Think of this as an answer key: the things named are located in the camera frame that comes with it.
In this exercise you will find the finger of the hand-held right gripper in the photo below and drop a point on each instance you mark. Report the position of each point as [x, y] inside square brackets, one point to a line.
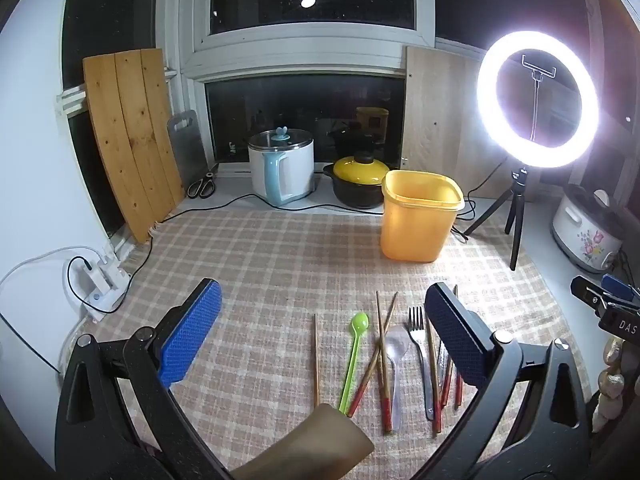
[590, 297]
[620, 287]

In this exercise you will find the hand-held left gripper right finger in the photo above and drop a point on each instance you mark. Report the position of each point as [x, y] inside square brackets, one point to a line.
[452, 330]

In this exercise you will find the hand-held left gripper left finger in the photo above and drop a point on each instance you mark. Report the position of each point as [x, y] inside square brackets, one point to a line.
[192, 330]

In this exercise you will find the metal fork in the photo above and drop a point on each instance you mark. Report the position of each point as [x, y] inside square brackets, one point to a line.
[416, 330]

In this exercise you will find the translucent rice paddle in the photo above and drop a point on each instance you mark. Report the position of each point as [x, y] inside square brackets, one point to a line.
[397, 350]

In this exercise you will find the green plastic spoon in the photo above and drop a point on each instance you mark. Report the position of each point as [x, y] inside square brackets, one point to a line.
[360, 322]

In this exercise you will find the yellow plastic container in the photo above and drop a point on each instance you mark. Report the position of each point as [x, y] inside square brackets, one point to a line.
[415, 230]

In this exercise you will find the floral white rice cooker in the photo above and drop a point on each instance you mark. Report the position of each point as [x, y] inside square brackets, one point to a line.
[580, 240]

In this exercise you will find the beige lumpy roots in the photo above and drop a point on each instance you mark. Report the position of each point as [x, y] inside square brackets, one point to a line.
[610, 385]

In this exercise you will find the white power strip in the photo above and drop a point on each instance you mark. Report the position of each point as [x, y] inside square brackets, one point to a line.
[107, 285]

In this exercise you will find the checked tablecloth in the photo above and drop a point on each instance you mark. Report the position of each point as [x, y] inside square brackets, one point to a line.
[275, 260]

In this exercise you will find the black tripod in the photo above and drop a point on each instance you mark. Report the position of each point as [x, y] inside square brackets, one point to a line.
[517, 195]

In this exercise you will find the black scissors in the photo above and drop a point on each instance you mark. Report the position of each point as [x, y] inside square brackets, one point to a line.
[202, 185]

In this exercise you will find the tan curved sheet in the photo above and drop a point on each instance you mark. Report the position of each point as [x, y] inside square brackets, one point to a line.
[310, 445]

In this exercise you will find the black clay pot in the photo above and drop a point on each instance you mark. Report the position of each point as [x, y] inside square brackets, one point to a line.
[355, 192]

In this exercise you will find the grey cutting board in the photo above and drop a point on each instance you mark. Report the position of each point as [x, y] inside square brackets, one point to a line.
[187, 150]

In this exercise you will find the yellow pot lid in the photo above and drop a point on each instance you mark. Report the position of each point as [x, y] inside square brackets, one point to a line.
[360, 167]

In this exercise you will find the wooden plank board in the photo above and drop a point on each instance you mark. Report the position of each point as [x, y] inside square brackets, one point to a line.
[135, 135]

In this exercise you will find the light wood panel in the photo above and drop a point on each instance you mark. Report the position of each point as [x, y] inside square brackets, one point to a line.
[440, 120]

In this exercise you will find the white wall pipes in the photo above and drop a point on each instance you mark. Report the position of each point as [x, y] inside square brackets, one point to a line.
[70, 100]

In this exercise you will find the white window frame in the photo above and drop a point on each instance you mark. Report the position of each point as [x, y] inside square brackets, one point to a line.
[300, 40]

